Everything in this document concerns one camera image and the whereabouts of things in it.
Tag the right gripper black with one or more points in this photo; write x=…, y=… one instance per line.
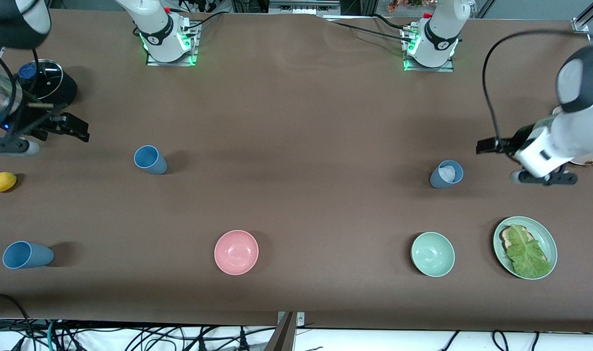
x=39, y=122

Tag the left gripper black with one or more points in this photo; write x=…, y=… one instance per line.
x=513, y=142

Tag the blue cup holding tissue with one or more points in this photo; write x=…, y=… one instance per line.
x=437, y=183

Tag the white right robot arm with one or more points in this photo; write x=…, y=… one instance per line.
x=155, y=29

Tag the white crumpled tissue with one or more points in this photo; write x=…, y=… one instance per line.
x=447, y=173

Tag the glass lid with blue knob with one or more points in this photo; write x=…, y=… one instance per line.
x=27, y=72

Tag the yellow lemon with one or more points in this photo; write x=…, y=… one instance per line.
x=1, y=182

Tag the toasted bread slice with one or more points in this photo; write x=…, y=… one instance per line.
x=506, y=238

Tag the green plate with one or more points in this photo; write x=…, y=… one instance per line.
x=545, y=234

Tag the green lettuce leaf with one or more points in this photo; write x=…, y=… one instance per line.
x=526, y=256

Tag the green bowl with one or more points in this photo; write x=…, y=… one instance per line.
x=432, y=254

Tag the pink bowl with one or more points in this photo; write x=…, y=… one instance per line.
x=236, y=252

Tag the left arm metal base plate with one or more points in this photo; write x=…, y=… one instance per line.
x=413, y=66

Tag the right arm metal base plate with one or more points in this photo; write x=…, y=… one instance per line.
x=192, y=56

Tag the aluminium frame profile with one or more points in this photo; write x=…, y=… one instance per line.
x=581, y=23

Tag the metal rail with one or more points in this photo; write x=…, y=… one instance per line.
x=303, y=7

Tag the metal camera bracket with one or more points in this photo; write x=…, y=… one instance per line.
x=284, y=336

